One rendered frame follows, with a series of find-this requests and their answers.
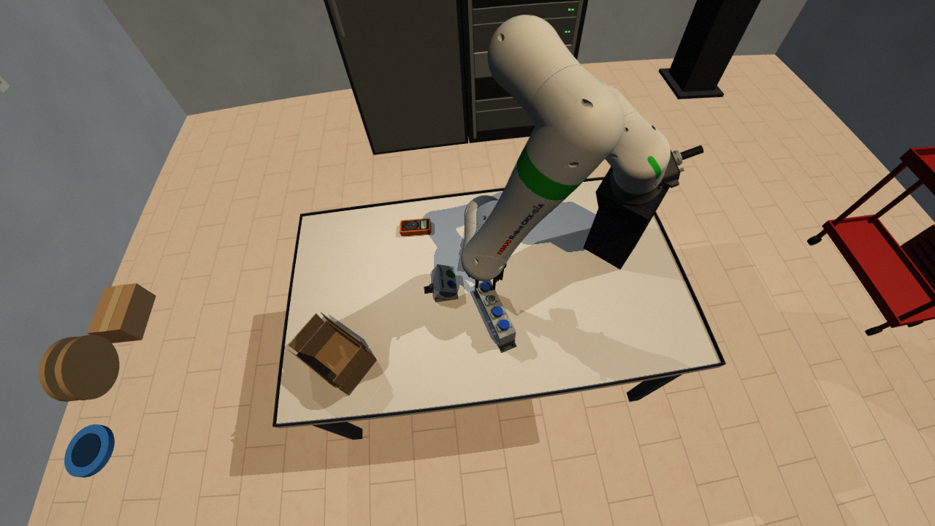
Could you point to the orange digital multimeter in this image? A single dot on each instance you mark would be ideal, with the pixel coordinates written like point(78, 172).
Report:
point(415, 227)

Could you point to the black table edge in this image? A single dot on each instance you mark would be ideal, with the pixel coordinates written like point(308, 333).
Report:
point(478, 403)

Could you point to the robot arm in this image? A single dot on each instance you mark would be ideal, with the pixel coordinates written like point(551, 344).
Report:
point(579, 121)

